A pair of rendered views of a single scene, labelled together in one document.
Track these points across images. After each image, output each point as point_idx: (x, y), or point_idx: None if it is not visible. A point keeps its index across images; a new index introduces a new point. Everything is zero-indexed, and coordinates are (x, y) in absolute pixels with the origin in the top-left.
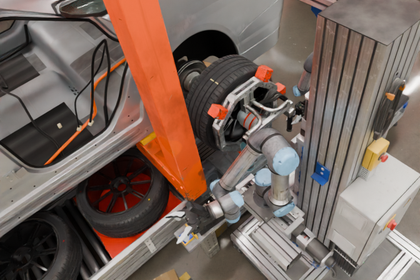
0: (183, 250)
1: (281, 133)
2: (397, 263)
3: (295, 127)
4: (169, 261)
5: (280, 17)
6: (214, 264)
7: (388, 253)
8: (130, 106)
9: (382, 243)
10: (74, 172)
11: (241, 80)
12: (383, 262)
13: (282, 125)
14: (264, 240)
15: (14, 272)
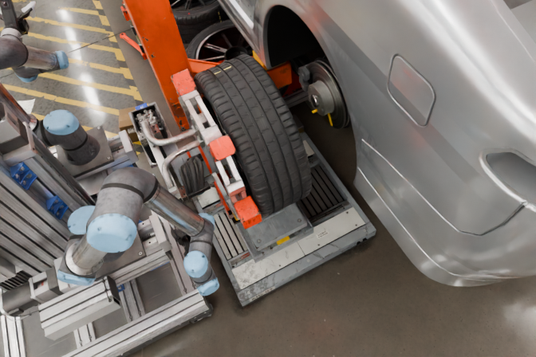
0: (183, 143)
1: (317, 309)
2: (18, 355)
3: (324, 339)
4: (179, 130)
5: (455, 266)
6: (155, 170)
7: (37, 353)
8: None
9: (52, 353)
10: None
11: (214, 109)
12: (32, 339)
13: (334, 318)
14: (53, 149)
15: None
